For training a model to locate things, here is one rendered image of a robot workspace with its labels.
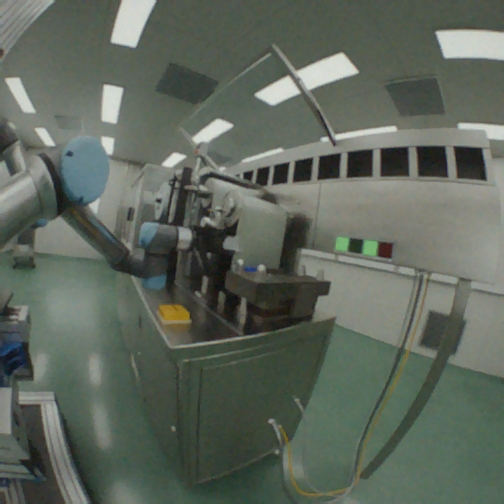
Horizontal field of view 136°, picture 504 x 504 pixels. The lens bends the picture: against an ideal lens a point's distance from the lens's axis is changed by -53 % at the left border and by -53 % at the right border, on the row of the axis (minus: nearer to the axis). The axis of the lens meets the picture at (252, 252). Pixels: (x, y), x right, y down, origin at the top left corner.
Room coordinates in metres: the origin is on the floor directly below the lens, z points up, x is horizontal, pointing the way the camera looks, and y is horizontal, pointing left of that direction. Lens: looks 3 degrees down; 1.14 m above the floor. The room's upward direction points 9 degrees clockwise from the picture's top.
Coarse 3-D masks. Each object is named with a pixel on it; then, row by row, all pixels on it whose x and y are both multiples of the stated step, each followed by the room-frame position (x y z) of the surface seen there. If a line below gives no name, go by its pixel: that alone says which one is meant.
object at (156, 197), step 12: (156, 180) 1.50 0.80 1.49; (168, 180) 1.56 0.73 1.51; (132, 192) 2.15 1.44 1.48; (144, 192) 2.47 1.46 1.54; (156, 192) 1.52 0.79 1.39; (168, 192) 1.58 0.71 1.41; (144, 204) 1.47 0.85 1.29; (156, 204) 1.53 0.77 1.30; (132, 216) 1.75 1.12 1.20; (144, 216) 1.48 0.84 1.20; (156, 216) 1.54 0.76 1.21; (192, 216) 1.73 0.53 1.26; (132, 228) 1.62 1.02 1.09
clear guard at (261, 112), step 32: (256, 64) 0.73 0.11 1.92; (224, 96) 1.00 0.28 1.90; (256, 96) 0.90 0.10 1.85; (288, 96) 0.82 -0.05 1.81; (192, 128) 1.40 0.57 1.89; (224, 128) 1.24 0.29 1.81; (256, 128) 1.10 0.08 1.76; (288, 128) 0.99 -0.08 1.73; (320, 128) 0.88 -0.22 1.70; (224, 160) 1.55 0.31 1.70
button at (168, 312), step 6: (162, 306) 0.54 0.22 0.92; (168, 306) 0.56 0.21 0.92; (174, 306) 0.57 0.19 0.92; (180, 306) 0.58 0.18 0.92; (162, 312) 0.52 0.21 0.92; (168, 312) 0.51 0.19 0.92; (174, 312) 0.52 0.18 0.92; (180, 312) 0.53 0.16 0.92; (186, 312) 0.54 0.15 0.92; (168, 318) 0.50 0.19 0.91; (174, 318) 0.51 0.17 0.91; (180, 318) 0.53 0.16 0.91; (186, 318) 0.54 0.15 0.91
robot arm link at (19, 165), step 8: (0, 120) 0.25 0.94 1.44; (8, 120) 0.28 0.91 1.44; (0, 128) 0.25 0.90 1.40; (8, 128) 0.28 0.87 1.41; (0, 136) 0.26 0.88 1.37; (8, 136) 0.29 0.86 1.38; (16, 136) 0.33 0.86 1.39; (0, 144) 0.27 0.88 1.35; (8, 144) 0.30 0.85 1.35; (16, 144) 0.34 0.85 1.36; (0, 152) 0.29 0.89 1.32; (8, 152) 0.32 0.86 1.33; (16, 152) 0.35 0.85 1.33; (8, 160) 0.33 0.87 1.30; (16, 160) 0.36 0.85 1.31; (8, 168) 0.34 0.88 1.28; (16, 168) 0.37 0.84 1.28; (24, 168) 0.41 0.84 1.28; (40, 224) 0.51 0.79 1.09
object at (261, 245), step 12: (240, 228) 0.78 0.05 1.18; (252, 228) 0.81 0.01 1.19; (264, 228) 0.85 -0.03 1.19; (240, 240) 0.78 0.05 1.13; (252, 240) 0.82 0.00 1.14; (264, 240) 0.85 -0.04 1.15; (276, 240) 0.89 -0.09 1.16; (252, 252) 0.82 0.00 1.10; (264, 252) 0.86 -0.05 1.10; (276, 252) 0.90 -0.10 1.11; (252, 264) 0.83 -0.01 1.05; (264, 264) 0.87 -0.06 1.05; (276, 264) 0.91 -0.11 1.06
